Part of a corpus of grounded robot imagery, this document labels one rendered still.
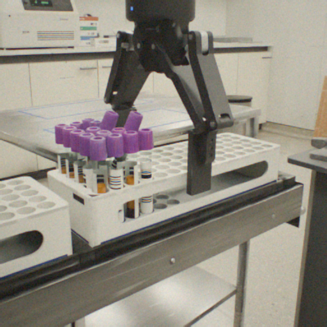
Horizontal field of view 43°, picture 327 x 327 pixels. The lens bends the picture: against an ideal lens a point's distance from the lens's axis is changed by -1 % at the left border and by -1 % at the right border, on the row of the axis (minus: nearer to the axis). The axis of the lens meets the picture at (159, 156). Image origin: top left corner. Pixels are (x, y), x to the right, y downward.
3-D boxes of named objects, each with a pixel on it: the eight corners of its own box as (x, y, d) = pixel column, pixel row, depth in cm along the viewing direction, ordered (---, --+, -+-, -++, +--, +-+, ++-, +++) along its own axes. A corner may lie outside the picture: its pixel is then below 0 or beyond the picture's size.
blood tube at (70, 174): (85, 225, 46) (79, 128, 42) (71, 228, 45) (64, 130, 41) (81, 219, 47) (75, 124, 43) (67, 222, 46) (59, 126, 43)
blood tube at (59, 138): (77, 219, 47) (71, 125, 43) (64, 223, 46) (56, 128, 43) (73, 213, 49) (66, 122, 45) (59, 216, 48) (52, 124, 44)
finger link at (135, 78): (144, 46, 44) (138, 38, 45) (108, 114, 52) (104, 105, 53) (172, 46, 47) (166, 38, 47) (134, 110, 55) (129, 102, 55)
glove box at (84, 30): (71, 36, 324) (70, 26, 322) (64, 36, 333) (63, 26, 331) (97, 36, 338) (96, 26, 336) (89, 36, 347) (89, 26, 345)
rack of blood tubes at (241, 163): (93, 258, 40) (90, 199, 38) (48, 223, 47) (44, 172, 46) (278, 188, 58) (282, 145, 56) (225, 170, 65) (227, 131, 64)
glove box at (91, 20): (72, 26, 323) (71, 12, 320) (65, 26, 332) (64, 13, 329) (99, 26, 337) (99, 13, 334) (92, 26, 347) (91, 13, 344)
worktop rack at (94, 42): (95, 46, 307) (94, 38, 305) (90, 46, 315) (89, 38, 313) (131, 46, 322) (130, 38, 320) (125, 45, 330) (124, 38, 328)
